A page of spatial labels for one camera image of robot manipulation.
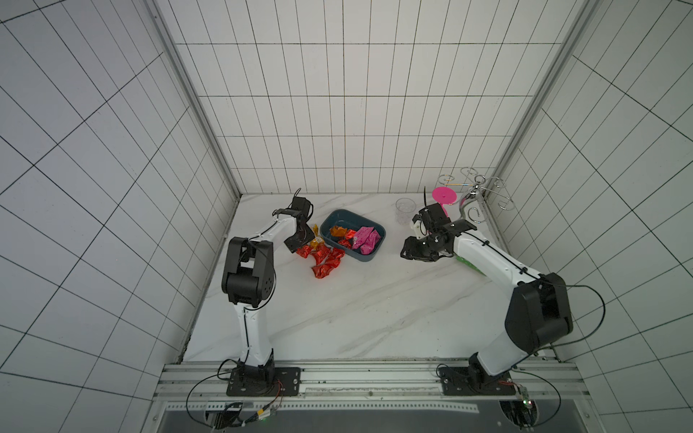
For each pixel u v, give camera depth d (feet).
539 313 1.45
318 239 3.27
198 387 2.16
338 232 3.19
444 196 2.67
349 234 3.29
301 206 2.71
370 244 3.21
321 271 3.02
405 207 3.64
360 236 3.23
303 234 2.87
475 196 2.72
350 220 3.48
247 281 1.80
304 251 3.19
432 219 2.29
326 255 3.20
